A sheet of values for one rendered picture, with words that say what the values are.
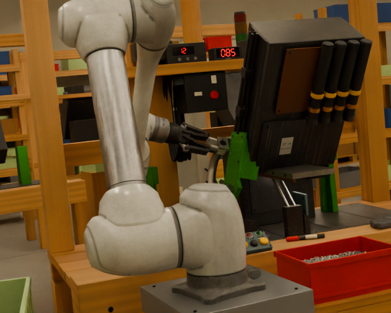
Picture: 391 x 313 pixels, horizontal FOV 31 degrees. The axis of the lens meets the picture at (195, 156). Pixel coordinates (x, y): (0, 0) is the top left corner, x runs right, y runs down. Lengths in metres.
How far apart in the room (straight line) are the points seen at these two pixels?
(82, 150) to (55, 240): 0.36
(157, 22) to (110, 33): 0.14
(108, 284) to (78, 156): 0.77
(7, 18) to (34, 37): 9.89
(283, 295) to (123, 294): 0.59
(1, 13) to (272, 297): 11.10
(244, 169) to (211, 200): 0.78
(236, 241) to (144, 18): 0.64
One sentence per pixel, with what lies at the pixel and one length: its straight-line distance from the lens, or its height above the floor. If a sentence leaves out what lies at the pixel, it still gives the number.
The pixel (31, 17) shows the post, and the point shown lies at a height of 1.75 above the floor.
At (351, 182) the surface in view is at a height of 0.31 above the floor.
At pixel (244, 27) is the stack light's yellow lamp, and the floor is 1.67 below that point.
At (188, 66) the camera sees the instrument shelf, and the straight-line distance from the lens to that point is 2.67.
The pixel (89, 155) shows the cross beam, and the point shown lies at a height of 1.22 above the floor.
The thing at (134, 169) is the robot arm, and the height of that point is 1.25.
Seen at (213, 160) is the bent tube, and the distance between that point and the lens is 2.60.
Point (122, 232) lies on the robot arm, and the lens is 1.68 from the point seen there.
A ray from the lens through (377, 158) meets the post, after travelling 3.18.
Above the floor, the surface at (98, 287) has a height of 0.88.
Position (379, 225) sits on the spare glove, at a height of 0.92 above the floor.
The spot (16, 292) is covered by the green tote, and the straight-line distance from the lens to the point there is 2.04.
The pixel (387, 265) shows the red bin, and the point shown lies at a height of 0.87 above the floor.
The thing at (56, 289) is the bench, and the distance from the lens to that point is 2.74.
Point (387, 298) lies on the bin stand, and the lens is 2.15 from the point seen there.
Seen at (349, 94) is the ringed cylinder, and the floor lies 1.37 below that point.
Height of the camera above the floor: 1.42
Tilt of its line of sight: 5 degrees down
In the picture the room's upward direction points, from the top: 5 degrees counter-clockwise
